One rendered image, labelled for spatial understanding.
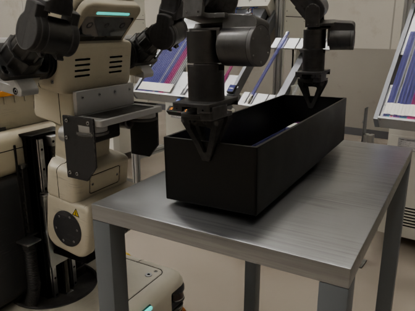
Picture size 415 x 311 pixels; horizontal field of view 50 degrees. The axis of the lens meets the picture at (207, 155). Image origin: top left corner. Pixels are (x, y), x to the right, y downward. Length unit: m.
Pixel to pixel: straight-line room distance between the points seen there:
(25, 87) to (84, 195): 0.34
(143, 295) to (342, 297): 0.96
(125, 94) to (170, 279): 0.67
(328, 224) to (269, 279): 1.40
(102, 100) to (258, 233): 0.65
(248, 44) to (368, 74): 4.31
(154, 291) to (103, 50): 0.78
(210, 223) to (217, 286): 1.36
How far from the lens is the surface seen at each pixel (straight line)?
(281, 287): 2.08
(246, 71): 2.52
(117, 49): 1.26
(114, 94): 1.24
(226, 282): 2.09
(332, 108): 1.08
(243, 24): 0.65
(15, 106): 1.44
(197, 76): 0.68
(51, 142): 1.38
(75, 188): 1.22
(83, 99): 1.15
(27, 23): 0.99
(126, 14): 1.22
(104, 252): 0.84
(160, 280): 1.58
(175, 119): 3.02
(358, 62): 4.93
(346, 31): 1.19
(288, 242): 0.67
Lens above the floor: 1.10
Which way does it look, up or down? 16 degrees down
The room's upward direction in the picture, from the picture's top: straight up
